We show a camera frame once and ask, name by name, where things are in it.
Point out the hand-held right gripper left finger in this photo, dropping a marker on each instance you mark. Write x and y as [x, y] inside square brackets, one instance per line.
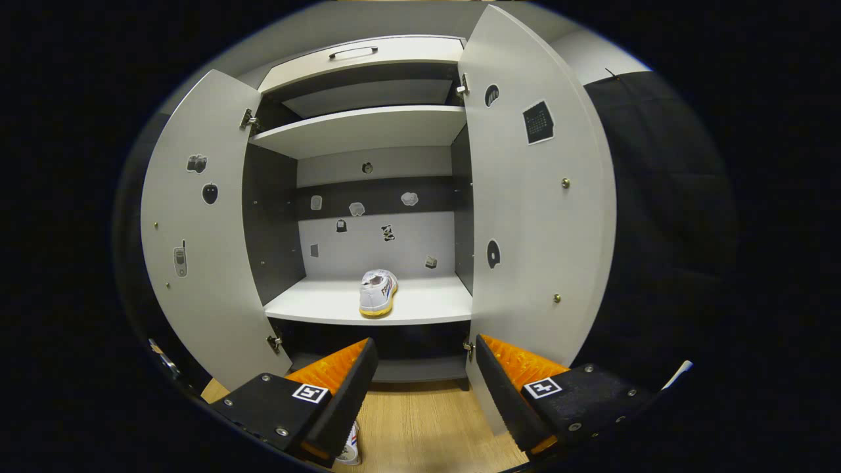
[351, 401]

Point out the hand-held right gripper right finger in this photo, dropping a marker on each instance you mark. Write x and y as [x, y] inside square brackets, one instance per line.
[502, 401]

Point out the white striped canvas shoe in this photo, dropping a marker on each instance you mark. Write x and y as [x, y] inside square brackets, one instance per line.
[351, 450]
[376, 295]

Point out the white cabinet door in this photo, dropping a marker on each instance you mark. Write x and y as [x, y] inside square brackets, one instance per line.
[197, 295]
[525, 230]

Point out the white shoe cabinet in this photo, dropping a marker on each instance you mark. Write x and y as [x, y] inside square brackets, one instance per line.
[420, 302]

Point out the white cabinet drawer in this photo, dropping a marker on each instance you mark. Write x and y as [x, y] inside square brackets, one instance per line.
[407, 56]

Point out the black backdrop cloth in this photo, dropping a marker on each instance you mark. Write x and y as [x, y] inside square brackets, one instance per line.
[657, 230]

